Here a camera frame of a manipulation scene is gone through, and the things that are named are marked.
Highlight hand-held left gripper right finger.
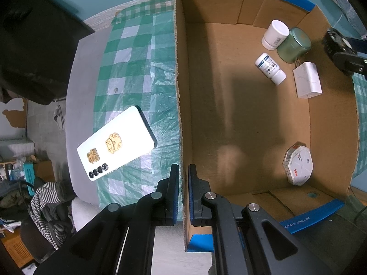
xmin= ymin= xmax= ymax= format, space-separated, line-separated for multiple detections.
xmin=188 ymin=164 xmax=334 ymax=275

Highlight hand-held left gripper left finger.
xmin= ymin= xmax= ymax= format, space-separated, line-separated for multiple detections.
xmin=33 ymin=163 xmax=181 ymax=275

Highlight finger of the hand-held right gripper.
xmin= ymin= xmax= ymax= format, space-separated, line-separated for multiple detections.
xmin=323 ymin=28 xmax=367 ymax=55
xmin=333 ymin=52 xmax=367 ymax=79

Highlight green round tin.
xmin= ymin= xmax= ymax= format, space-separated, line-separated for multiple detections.
xmin=277 ymin=27 xmax=312 ymax=63

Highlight white charger adapter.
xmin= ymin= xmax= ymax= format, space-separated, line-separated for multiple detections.
xmin=292 ymin=61 xmax=322 ymax=99

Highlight plain white plastic bottle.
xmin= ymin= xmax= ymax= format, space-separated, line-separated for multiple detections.
xmin=261 ymin=20 xmax=290 ymax=48

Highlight white bottle blue label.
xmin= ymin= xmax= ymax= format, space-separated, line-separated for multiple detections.
xmin=255 ymin=52 xmax=287 ymax=86

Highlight brown cardboard box blue tape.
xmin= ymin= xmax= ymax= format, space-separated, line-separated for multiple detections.
xmin=173 ymin=0 xmax=360 ymax=253

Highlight white octagonal box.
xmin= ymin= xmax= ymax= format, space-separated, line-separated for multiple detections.
xmin=282 ymin=145 xmax=314 ymax=186

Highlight silver foil sheet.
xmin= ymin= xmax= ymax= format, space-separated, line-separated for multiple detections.
xmin=301 ymin=0 xmax=367 ymax=36

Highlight white phone gold stickers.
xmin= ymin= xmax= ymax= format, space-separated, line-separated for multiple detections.
xmin=77 ymin=106 xmax=158 ymax=182

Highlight black white striped cloth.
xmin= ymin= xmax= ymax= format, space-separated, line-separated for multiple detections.
xmin=29 ymin=182 xmax=76 ymax=250

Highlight small brown carton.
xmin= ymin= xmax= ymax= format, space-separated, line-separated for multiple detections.
xmin=36 ymin=160 xmax=56 ymax=183

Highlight green white checked tablecloth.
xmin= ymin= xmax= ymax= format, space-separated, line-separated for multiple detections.
xmin=93 ymin=0 xmax=367 ymax=224

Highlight white slipper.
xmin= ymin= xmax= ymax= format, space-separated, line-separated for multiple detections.
xmin=53 ymin=105 xmax=67 ymax=131

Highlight teal small box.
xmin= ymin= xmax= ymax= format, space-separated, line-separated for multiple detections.
xmin=23 ymin=162 xmax=36 ymax=195

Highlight large black boxy object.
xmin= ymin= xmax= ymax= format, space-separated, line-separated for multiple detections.
xmin=0 ymin=0 xmax=96 ymax=105

